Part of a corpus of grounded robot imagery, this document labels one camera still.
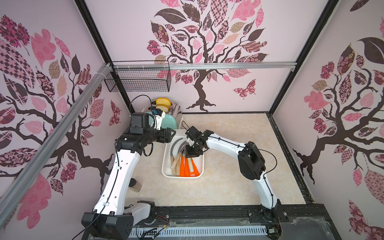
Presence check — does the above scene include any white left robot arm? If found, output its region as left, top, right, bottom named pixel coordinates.
left=81, top=128, right=176, bottom=240

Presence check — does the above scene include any white vented cable duct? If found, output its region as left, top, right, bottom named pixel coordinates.
left=128, top=226, right=268, bottom=240

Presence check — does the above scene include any white plastic storage tray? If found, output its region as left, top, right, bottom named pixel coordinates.
left=162, top=129, right=205, bottom=179

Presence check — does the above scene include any black wire basket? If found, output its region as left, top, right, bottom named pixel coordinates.
left=105, top=60, right=172, bottom=92

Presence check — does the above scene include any mint green toaster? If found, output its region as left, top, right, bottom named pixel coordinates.
left=143, top=101, right=183, bottom=130

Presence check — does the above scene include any aluminium rail left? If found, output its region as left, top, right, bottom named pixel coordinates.
left=1, top=63, right=113, bottom=227

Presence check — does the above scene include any black base frame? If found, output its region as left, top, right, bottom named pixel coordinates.
left=133, top=204, right=340, bottom=240

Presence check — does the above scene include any aluminium rail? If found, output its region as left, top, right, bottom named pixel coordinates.
left=1, top=63, right=113, bottom=227
left=114, top=62, right=297, bottom=71

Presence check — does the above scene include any wooden handle sickle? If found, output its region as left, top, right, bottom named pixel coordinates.
left=170, top=139, right=182, bottom=176
left=175, top=162, right=181, bottom=177
left=171, top=144, right=185, bottom=170

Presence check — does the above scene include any orange handle sickle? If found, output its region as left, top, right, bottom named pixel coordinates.
left=180, top=154, right=186, bottom=177
left=183, top=157, right=190, bottom=177
left=187, top=158, right=194, bottom=176
left=191, top=159, right=200, bottom=177

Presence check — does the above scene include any aluminium rail back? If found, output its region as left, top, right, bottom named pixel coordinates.
left=114, top=62, right=297, bottom=71

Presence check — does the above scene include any yellow bread slice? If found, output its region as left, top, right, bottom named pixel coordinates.
left=156, top=105, right=170, bottom=113
left=156, top=98, right=172, bottom=107

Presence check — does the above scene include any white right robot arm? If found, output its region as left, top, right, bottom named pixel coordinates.
left=186, top=127, right=281, bottom=222

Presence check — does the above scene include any yellow bread slice back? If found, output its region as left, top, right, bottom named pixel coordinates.
left=156, top=98, right=172, bottom=107

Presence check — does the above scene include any yellow bread slice front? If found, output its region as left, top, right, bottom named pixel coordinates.
left=156, top=105, right=170, bottom=113

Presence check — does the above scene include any small glass spice jar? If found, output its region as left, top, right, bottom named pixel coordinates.
left=129, top=178, right=142, bottom=193

